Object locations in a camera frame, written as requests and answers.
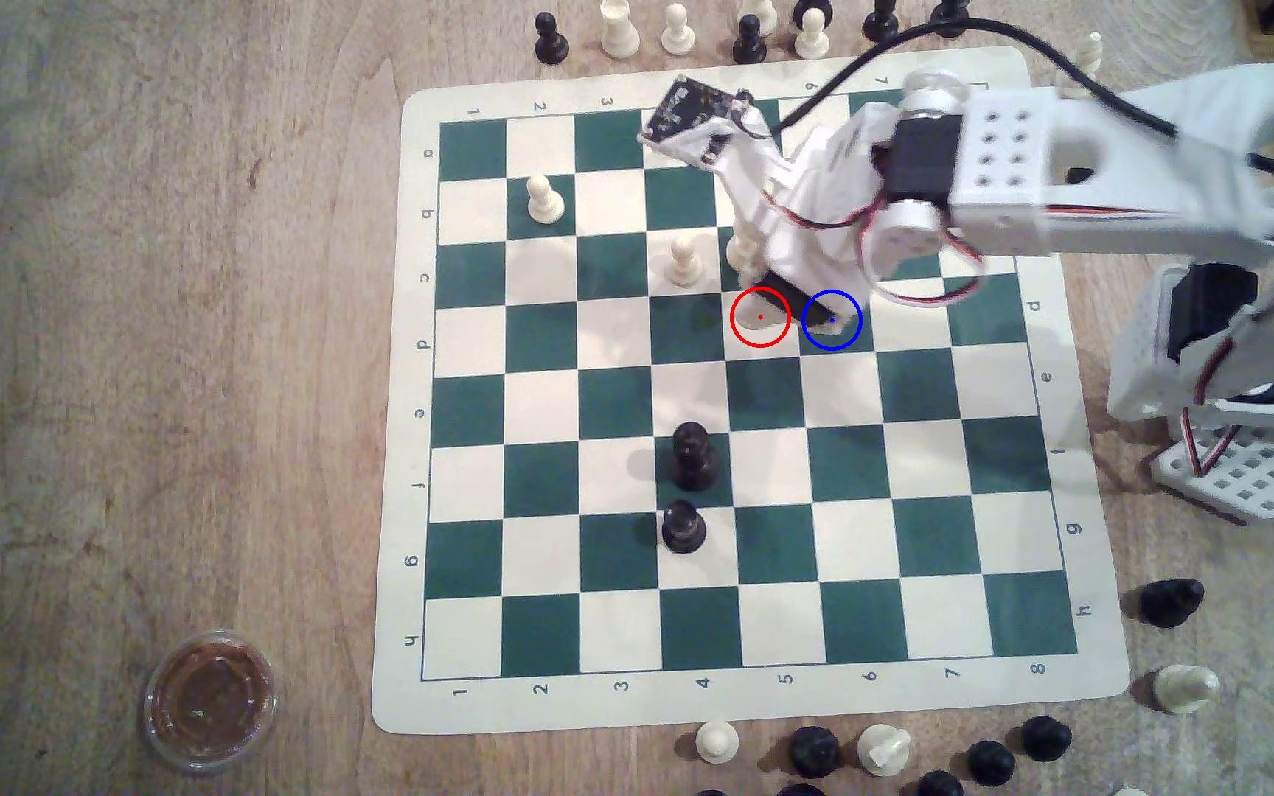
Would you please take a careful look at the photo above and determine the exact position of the clear plastic sauce cup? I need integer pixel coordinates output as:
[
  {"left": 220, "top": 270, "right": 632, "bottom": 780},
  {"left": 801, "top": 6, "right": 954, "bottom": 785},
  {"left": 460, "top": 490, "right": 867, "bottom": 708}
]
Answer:
[{"left": 142, "top": 630, "right": 280, "bottom": 774}]

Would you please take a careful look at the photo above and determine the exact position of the black chess queen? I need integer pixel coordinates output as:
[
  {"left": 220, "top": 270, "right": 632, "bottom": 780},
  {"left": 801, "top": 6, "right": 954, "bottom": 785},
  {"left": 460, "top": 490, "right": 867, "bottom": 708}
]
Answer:
[{"left": 668, "top": 421, "right": 720, "bottom": 493}]

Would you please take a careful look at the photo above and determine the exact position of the black camera circuit board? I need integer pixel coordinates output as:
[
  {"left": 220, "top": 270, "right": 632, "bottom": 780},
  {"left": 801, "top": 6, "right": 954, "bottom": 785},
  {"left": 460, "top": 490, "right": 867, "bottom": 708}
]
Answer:
[{"left": 642, "top": 75, "right": 758, "bottom": 143}]

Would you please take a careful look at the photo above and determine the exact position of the white chess knight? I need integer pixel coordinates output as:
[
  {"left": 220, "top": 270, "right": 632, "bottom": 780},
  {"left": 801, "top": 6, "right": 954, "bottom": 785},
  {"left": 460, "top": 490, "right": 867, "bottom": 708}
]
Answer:
[{"left": 1152, "top": 663, "right": 1221, "bottom": 716}]

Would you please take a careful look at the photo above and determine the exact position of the white perforated base plate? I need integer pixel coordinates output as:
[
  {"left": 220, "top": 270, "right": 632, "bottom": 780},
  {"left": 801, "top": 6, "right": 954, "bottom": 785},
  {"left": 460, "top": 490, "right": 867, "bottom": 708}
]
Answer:
[{"left": 1151, "top": 425, "right": 1274, "bottom": 523}]

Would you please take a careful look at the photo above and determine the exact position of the black chess knight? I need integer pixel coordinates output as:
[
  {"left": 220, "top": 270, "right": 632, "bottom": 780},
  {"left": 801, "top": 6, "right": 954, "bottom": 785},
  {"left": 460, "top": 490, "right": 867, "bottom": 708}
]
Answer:
[{"left": 1138, "top": 578, "right": 1205, "bottom": 629}]

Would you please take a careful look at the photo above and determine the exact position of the white bishop on c5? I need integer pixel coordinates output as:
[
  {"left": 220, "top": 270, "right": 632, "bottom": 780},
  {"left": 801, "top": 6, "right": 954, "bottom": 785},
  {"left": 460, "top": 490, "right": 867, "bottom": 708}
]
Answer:
[{"left": 726, "top": 226, "right": 767, "bottom": 279}]

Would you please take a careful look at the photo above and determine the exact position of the green and white chess mat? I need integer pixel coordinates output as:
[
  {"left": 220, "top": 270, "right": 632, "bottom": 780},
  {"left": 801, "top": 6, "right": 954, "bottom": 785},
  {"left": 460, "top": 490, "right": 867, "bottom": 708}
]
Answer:
[{"left": 369, "top": 44, "right": 1132, "bottom": 736}]

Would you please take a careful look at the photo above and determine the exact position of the black pawn on g4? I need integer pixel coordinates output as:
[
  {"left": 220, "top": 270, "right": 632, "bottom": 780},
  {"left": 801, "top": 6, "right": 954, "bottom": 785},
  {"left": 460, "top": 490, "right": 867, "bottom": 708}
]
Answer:
[{"left": 661, "top": 498, "right": 708, "bottom": 555}]

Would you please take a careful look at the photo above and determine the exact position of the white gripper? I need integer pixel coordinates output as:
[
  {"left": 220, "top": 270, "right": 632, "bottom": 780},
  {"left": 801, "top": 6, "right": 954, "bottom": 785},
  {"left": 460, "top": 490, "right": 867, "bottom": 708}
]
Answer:
[{"left": 706, "top": 108, "right": 902, "bottom": 329}]

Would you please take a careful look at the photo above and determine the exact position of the white chess rook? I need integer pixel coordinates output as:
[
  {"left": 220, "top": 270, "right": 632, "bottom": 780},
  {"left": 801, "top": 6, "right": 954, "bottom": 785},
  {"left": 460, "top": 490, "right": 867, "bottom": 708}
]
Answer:
[{"left": 599, "top": 0, "right": 641, "bottom": 61}]

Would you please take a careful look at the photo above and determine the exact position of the white chess bishop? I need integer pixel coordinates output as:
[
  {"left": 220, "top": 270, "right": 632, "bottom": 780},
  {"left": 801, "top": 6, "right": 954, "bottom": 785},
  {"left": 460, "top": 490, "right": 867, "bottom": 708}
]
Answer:
[{"left": 1057, "top": 32, "right": 1104, "bottom": 94}]

